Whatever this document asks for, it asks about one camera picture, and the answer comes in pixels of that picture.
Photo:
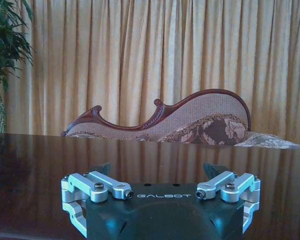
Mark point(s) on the floral patterned cushion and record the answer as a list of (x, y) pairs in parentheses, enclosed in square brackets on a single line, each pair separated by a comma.
[(267, 142)]

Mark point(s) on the golden pleated curtain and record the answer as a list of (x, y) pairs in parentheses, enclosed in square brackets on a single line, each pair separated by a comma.
[(155, 62)]

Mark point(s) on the green leafy potted plant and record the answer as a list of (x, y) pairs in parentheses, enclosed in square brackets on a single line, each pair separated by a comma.
[(5, 57)]

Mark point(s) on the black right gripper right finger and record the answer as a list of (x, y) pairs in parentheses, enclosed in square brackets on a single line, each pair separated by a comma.
[(230, 183)]

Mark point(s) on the carved wooden upholstered sofa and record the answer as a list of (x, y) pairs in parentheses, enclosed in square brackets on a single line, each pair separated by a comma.
[(190, 122)]

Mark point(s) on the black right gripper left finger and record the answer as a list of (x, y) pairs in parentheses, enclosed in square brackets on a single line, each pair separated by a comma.
[(95, 182)]

